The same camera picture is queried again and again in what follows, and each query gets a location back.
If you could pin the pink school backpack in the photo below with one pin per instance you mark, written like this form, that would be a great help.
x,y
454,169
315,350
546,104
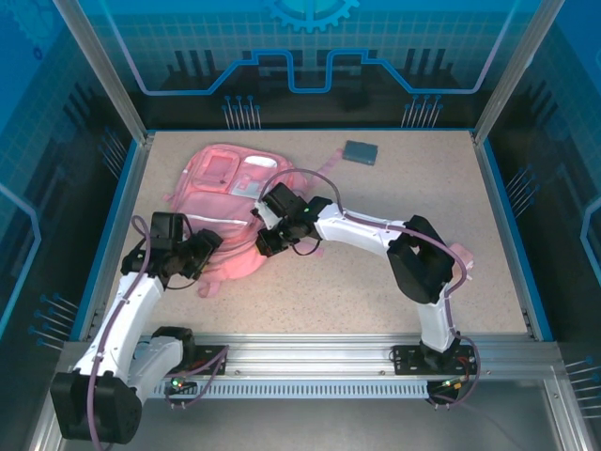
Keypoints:
x,y
211,188

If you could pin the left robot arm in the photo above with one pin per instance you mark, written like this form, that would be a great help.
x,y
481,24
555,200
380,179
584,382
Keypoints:
x,y
131,310

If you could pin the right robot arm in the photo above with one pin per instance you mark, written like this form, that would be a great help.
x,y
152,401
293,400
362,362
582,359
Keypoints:
x,y
357,230

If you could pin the grey-blue flat pouch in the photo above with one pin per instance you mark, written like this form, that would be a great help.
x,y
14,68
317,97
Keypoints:
x,y
360,152

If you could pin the small circuit board with light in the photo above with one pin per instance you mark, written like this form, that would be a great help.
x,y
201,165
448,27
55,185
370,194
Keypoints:
x,y
453,385
177,383

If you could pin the blue printed side panel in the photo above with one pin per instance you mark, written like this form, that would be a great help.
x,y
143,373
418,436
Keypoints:
x,y
554,164
47,164

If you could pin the grey metal lower tray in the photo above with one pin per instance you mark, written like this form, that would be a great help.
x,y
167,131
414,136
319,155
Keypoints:
x,y
305,427

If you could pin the wide blue printed panel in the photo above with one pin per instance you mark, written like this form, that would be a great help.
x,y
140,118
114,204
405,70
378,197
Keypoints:
x,y
188,28

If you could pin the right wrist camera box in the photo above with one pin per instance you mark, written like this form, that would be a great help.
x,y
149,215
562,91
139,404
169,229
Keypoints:
x,y
268,216

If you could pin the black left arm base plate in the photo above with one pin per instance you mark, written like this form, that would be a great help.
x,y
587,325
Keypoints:
x,y
211,362

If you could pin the aluminium profile rail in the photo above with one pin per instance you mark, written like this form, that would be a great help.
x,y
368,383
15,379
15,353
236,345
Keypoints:
x,y
305,350

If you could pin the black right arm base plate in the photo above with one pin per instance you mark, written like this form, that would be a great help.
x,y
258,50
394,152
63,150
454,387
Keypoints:
x,y
404,362

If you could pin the aluminium frame post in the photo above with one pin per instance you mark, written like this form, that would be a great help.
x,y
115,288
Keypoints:
x,y
112,80
507,70

